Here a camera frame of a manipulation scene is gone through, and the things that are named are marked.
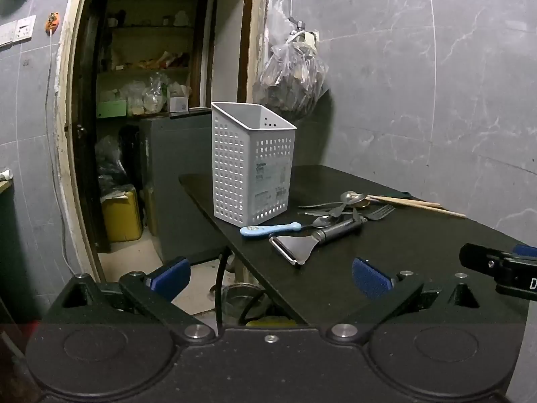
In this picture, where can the hanging clear plastic bag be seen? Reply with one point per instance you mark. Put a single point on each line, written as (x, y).
(289, 84)

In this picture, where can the green box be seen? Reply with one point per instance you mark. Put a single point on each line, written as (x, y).
(111, 109)

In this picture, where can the dark wooden door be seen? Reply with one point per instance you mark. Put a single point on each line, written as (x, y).
(84, 92)

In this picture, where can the clear plastic food bags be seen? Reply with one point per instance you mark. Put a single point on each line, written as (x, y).
(147, 94)

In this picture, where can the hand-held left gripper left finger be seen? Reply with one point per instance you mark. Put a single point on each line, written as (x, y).
(172, 277)

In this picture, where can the wooden shelf unit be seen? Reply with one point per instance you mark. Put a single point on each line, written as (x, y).
(147, 29)

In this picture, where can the white wall switch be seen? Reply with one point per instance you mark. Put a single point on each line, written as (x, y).
(6, 35)

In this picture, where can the metal wall faucet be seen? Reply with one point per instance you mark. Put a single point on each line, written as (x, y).
(300, 29)

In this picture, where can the small white box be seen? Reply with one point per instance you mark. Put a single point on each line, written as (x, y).
(178, 104)

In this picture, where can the white wall socket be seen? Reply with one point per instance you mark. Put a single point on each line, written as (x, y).
(25, 29)

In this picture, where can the yellow plastic container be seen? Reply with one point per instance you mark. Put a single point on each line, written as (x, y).
(121, 218)

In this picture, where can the dark plastic bag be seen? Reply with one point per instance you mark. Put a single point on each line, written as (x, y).
(110, 163)

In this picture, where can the white perforated utensil basket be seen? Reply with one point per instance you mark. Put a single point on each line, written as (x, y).
(251, 168)

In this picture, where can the metal spoon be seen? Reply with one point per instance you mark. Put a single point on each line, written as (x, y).
(352, 197)
(337, 211)

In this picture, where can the grey cabinet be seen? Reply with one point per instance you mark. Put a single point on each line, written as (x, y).
(176, 155)

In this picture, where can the metal fork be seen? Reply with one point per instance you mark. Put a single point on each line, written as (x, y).
(379, 213)

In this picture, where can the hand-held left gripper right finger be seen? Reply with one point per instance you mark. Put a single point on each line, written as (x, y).
(369, 279)

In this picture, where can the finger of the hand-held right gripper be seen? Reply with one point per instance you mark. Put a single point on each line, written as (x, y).
(478, 256)
(526, 250)

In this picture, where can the wooden door frame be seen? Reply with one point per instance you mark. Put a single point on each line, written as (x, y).
(67, 92)

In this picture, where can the metal pot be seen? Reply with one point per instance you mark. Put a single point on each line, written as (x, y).
(243, 302)

